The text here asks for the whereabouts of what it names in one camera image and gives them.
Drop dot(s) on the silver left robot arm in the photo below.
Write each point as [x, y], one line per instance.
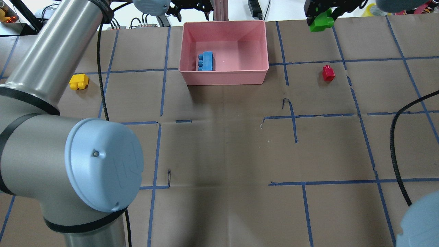
[83, 173]

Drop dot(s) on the yellow toy block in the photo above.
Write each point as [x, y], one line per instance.
[79, 82]

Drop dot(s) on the green toy block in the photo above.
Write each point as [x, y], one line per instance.
[321, 22]

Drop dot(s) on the aluminium frame post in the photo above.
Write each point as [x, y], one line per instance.
[220, 10]

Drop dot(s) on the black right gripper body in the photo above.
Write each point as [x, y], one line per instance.
[317, 8]

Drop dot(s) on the red toy block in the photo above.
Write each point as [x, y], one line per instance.
[328, 73]

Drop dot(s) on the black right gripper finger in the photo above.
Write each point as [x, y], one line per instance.
[310, 18]

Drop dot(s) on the pink plastic box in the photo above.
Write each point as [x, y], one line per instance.
[240, 51]

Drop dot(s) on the black power strip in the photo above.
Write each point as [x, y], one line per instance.
[255, 9]

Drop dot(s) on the blue toy block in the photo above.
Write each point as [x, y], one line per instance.
[206, 61]

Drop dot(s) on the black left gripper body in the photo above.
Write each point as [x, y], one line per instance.
[185, 7]

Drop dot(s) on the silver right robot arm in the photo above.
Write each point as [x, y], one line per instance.
[420, 222]

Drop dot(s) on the yellow tape roll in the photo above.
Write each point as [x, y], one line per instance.
[369, 10]

